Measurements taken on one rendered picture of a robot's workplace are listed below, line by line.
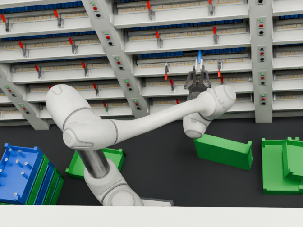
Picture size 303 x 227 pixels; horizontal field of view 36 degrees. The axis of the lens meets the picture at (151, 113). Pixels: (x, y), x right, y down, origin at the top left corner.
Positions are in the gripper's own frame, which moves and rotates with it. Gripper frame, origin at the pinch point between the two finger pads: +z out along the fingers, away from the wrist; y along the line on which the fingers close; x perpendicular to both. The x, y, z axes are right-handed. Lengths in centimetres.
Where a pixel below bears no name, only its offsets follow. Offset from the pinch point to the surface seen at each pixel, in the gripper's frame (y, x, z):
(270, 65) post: -33.5, 6.6, 4.5
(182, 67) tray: 9.6, 7.4, 7.2
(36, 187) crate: 90, 40, -44
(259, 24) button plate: -28.8, -22.6, 0.8
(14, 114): 123, 45, 12
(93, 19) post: 44, -34, 0
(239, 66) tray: -18.8, 8.0, 6.2
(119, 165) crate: 53, 61, -18
